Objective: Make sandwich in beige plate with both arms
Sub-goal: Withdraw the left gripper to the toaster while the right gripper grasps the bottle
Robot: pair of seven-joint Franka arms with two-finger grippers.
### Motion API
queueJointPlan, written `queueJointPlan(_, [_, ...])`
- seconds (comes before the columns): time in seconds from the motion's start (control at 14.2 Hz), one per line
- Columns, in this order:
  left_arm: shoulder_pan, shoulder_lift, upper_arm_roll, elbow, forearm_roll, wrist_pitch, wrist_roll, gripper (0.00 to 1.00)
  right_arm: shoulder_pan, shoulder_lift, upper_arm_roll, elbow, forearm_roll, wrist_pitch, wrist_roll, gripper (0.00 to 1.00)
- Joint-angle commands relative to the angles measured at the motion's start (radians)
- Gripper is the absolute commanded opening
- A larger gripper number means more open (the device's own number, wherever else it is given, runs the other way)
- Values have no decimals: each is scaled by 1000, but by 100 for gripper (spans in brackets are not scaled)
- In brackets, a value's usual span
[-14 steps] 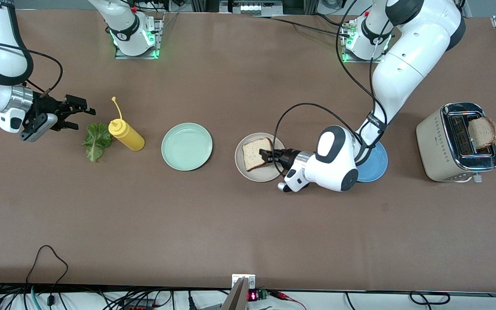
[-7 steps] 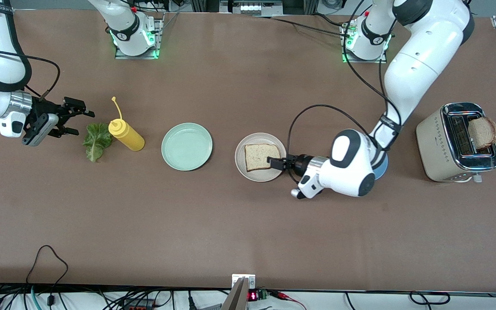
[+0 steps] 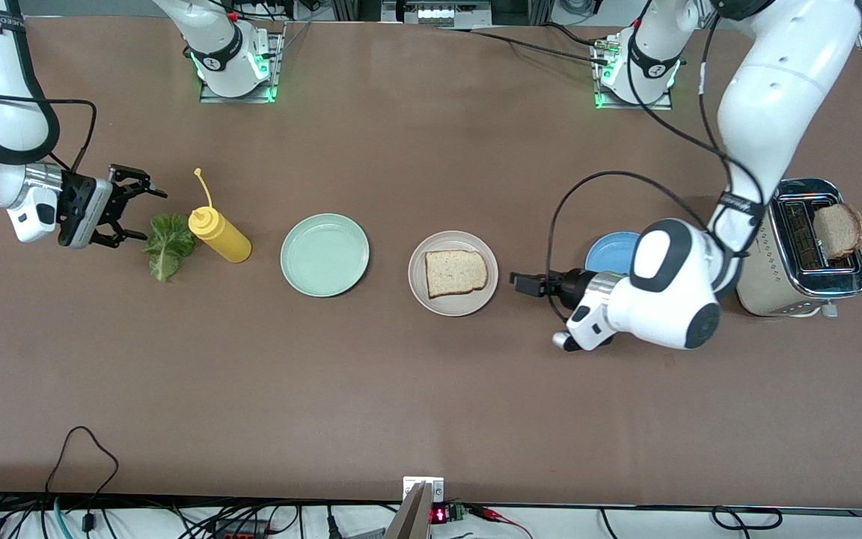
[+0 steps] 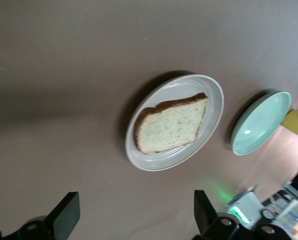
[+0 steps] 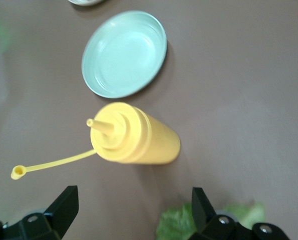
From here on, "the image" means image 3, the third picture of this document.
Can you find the brown toast bread slice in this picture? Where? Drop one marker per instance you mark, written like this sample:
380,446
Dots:
839,230
455,273

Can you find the beige chrome toaster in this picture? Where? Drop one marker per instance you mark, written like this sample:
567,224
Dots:
768,292

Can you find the orange black power strip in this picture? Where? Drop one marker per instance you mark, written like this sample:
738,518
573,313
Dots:
240,533

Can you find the aluminium frame post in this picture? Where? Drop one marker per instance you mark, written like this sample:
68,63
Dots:
543,9
345,9

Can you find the green lettuce leaf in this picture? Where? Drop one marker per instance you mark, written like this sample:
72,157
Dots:
169,243

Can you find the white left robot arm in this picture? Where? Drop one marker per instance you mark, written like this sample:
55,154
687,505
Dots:
775,90

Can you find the beige plate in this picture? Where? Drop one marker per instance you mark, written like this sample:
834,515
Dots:
446,307

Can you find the blue plate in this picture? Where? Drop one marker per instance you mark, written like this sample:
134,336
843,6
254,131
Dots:
610,251

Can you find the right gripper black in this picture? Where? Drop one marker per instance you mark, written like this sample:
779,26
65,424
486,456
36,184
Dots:
81,202

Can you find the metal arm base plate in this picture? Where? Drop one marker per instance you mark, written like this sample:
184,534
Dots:
637,107
236,99

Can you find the red display module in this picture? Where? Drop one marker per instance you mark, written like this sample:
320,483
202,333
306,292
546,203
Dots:
440,515

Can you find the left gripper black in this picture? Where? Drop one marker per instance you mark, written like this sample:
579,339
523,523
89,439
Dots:
572,287

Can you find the green plate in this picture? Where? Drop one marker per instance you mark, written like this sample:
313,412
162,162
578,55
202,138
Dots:
325,256

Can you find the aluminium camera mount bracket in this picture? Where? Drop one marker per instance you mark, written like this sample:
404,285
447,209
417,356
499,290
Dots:
412,516

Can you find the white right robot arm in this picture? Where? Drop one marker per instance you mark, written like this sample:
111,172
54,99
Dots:
210,34

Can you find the yellow squeeze bottle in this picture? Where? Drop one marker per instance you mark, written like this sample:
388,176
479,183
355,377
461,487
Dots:
225,239

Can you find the red black clip lead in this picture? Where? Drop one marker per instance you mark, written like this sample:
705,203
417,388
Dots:
491,513

